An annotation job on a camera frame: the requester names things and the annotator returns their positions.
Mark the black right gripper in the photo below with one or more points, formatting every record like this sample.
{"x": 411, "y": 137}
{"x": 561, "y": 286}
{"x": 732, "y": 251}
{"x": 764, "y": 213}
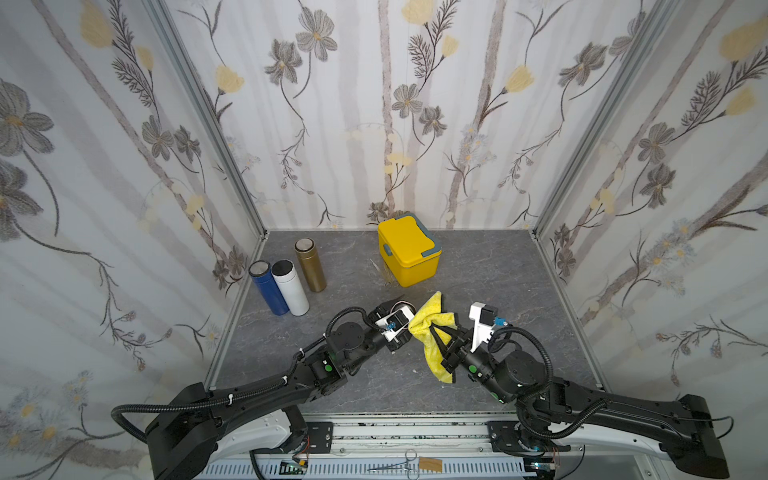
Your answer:
{"x": 455, "y": 351}

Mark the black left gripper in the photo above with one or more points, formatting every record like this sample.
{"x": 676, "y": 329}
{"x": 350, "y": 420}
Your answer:
{"x": 399, "y": 344}

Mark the yellow grey cleaning cloth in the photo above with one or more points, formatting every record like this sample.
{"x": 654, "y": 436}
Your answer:
{"x": 431, "y": 313}

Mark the pink thermos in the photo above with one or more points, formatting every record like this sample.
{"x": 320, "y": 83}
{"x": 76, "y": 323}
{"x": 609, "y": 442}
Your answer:
{"x": 386, "y": 308}

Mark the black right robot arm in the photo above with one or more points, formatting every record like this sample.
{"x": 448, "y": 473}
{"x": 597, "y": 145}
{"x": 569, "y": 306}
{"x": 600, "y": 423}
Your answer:
{"x": 516, "y": 370}

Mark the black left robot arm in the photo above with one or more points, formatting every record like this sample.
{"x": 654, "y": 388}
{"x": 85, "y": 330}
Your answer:
{"x": 200, "y": 426}

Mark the white thermos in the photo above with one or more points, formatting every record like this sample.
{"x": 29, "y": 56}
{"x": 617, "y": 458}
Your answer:
{"x": 286, "y": 277}

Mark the gold thermos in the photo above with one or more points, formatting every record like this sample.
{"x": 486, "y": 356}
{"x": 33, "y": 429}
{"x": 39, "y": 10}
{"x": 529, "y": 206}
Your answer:
{"x": 308, "y": 258}

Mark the blue thermos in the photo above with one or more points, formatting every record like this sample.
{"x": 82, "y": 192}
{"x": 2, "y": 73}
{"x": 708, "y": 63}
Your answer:
{"x": 261, "y": 276}

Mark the yellow storage box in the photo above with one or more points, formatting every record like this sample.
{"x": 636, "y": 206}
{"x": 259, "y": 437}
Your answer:
{"x": 409, "y": 249}

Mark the brown cardboard tag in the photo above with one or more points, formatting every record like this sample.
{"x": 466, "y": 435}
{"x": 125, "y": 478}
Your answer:
{"x": 431, "y": 464}

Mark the metal scissors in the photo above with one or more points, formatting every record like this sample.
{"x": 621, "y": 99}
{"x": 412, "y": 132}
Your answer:
{"x": 408, "y": 466}

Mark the green circuit board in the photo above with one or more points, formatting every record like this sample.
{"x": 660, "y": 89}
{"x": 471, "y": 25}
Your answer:
{"x": 293, "y": 467}

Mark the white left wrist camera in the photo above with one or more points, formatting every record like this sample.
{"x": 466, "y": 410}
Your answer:
{"x": 395, "y": 325}

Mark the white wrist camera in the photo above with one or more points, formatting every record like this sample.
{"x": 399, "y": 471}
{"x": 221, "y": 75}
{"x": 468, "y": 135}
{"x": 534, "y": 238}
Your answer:
{"x": 395, "y": 325}
{"x": 485, "y": 321}

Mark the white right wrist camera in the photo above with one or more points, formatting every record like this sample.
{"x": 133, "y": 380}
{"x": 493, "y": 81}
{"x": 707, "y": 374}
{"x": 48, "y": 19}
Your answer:
{"x": 485, "y": 321}

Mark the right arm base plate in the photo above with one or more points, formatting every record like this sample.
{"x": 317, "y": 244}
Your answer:
{"x": 511, "y": 438}

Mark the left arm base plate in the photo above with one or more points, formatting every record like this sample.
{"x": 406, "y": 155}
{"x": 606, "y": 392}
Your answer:
{"x": 312, "y": 438}

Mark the white slotted cable duct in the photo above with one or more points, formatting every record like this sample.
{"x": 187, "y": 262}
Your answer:
{"x": 327, "y": 468}

